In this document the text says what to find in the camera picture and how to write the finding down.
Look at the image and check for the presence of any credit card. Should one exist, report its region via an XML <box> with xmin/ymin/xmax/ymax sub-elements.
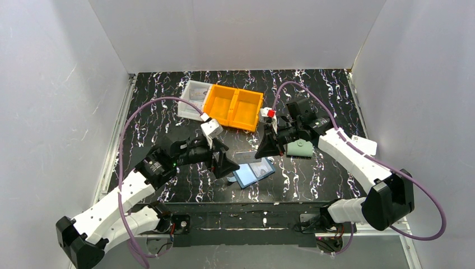
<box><xmin>189</xmin><ymin>88</ymin><xmax>208</xmax><ymax>101</ymax></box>
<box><xmin>234</xmin><ymin>151</ymin><xmax>261</xmax><ymax>164</ymax></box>

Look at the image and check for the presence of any blue card holder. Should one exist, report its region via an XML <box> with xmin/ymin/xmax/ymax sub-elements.
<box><xmin>226</xmin><ymin>157</ymin><xmax>276</xmax><ymax>189</ymax></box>

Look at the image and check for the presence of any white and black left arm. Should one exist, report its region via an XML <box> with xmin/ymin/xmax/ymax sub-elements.
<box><xmin>55</xmin><ymin>134</ymin><xmax>239</xmax><ymax>268</ymax></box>

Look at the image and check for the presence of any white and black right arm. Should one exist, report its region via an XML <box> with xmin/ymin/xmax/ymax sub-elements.
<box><xmin>255</xmin><ymin>99</ymin><xmax>415</xmax><ymax>231</ymax></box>

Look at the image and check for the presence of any green card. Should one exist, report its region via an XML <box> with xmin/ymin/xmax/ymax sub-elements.
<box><xmin>286</xmin><ymin>139</ymin><xmax>313</xmax><ymax>158</ymax></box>

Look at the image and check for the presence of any silver wrench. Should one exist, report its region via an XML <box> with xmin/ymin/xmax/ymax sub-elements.
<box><xmin>267</xmin><ymin>157</ymin><xmax>275</xmax><ymax>165</ymax></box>

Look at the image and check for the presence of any left orange plastic bin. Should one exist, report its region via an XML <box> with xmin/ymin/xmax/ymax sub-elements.
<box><xmin>203</xmin><ymin>84</ymin><xmax>238</xmax><ymax>127</ymax></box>

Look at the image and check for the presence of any orange plastic bin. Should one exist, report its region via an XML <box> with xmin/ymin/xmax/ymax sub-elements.
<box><xmin>229</xmin><ymin>89</ymin><xmax>263</xmax><ymax>132</ymax></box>
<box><xmin>203</xmin><ymin>84</ymin><xmax>238</xmax><ymax>127</ymax></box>

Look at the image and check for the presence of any right orange plastic bin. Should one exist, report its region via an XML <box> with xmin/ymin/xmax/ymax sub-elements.
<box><xmin>229</xmin><ymin>89</ymin><xmax>263</xmax><ymax>132</ymax></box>

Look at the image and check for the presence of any white plastic bin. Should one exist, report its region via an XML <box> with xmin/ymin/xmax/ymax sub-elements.
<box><xmin>178</xmin><ymin>80</ymin><xmax>212</xmax><ymax>121</ymax></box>

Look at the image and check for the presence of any black flat box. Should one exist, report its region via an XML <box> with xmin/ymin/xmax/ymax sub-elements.
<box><xmin>129</xmin><ymin>146</ymin><xmax>157</xmax><ymax>175</ymax></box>

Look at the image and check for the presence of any white rectangular device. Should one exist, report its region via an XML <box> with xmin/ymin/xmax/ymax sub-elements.
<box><xmin>351</xmin><ymin>135</ymin><xmax>378</xmax><ymax>156</ymax></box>

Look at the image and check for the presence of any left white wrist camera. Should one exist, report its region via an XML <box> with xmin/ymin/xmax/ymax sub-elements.
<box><xmin>200</xmin><ymin>113</ymin><xmax>223</xmax><ymax>149</ymax></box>

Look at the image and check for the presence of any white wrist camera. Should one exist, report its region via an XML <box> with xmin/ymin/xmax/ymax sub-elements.
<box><xmin>258</xmin><ymin>107</ymin><xmax>277</xmax><ymax>133</ymax></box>
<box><xmin>200</xmin><ymin>113</ymin><xmax>223</xmax><ymax>149</ymax></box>

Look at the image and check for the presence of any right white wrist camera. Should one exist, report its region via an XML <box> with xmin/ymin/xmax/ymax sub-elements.
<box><xmin>258</xmin><ymin>107</ymin><xmax>277</xmax><ymax>133</ymax></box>

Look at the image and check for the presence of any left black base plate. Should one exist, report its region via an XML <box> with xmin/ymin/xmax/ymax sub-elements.
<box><xmin>164</xmin><ymin>214</ymin><xmax>191</xmax><ymax>235</ymax></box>

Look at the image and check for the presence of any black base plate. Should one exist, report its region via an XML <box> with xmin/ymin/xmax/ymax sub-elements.
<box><xmin>294</xmin><ymin>213</ymin><xmax>357</xmax><ymax>238</ymax></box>
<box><xmin>164</xmin><ymin>214</ymin><xmax>191</xmax><ymax>235</ymax></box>

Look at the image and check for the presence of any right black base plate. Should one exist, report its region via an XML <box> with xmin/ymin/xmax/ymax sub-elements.
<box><xmin>294</xmin><ymin>213</ymin><xmax>357</xmax><ymax>238</ymax></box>

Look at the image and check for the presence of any aluminium left rail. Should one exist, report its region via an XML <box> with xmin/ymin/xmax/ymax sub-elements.
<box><xmin>91</xmin><ymin>73</ymin><xmax>137</xmax><ymax>205</ymax></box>

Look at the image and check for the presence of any aluminium rail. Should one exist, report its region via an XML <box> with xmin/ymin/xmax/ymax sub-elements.
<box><xmin>91</xmin><ymin>73</ymin><xmax>137</xmax><ymax>205</ymax></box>
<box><xmin>76</xmin><ymin>210</ymin><xmax>413</xmax><ymax>238</ymax></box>

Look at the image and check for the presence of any aluminium front rail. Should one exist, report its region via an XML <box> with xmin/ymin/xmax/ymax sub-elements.
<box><xmin>76</xmin><ymin>210</ymin><xmax>413</xmax><ymax>238</ymax></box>

